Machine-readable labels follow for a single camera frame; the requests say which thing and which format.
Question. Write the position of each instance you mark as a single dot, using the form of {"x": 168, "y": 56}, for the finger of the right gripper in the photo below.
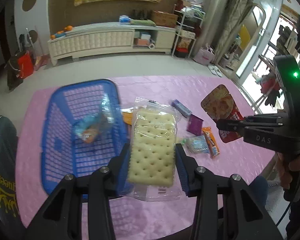
{"x": 233, "y": 124}

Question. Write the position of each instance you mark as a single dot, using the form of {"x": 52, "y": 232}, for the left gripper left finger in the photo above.
{"x": 111, "y": 180}

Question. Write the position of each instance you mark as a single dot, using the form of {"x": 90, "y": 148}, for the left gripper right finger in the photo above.
{"x": 189, "y": 172}

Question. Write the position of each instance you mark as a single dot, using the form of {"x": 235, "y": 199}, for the blue net round pastry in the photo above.
{"x": 196, "y": 145}

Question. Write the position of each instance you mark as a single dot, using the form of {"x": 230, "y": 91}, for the orange cookie bar wrapper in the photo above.
{"x": 210, "y": 139}

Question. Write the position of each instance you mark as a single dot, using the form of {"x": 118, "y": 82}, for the large red noodle pack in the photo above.
{"x": 219, "y": 104}

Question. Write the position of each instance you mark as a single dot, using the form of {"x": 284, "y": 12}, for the clear soda cracker pack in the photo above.
{"x": 151, "y": 170}

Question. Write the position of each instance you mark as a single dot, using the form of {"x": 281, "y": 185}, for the purple snack packet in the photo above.
{"x": 194, "y": 125}

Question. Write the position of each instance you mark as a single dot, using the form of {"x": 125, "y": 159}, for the orange snack pouch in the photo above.
{"x": 127, "y": 118}

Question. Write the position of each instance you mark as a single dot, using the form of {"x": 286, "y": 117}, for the blue-grey roll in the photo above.
{"x": 184, "y": 111}

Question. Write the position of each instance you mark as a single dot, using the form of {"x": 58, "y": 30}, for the blue egg pastry bag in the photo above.
{"x": 94, "y": 125}

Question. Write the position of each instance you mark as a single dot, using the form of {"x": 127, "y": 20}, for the right hand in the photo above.
{"x": 285, "y": 169}

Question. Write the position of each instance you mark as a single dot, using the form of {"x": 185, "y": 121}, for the blue plastic basket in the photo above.
{"x": 62, "y": 151}

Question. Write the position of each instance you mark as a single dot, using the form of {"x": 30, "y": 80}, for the pink quilted tablecloth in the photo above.
{"x": 225, "y": 206}

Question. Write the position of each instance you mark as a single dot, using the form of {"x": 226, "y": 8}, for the white slippers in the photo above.
{"x": 215, "y": 71}

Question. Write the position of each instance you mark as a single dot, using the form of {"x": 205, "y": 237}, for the pink gift bag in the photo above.
{"x": 204, "y": 56}

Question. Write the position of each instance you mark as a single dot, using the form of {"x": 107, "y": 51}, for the white metal shelf rack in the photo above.
{"x": 188, "y": 27}

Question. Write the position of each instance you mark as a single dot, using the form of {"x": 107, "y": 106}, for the grey embroidered chair cover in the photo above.
{"x": 11, "y": 226}

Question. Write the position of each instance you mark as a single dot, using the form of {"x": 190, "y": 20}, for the silver standing air conditioner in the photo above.
{"x": 213, "y": 23}

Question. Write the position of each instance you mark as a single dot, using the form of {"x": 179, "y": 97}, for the white tv cabinet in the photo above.
{"x": 111, "y": 38}

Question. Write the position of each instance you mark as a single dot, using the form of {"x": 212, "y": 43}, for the black bag on floor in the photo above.
{"x": 13, "y": 74}

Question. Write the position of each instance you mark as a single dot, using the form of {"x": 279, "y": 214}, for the red shopping bag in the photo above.
{"x": 25, "y": 65}

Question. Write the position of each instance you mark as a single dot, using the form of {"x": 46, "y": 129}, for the cardboard box on cabinet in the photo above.
{"x": 164, "y": 19}

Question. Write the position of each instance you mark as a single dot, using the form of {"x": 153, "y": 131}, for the oranges on cabinet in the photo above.
{"x": 62, "y": 32}

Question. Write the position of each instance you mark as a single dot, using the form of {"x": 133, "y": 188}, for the green folded towel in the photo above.
{"x": 142, "y": 22}

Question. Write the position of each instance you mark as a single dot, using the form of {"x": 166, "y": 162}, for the blue tissue pack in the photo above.
{"x": 124, "y": 19}

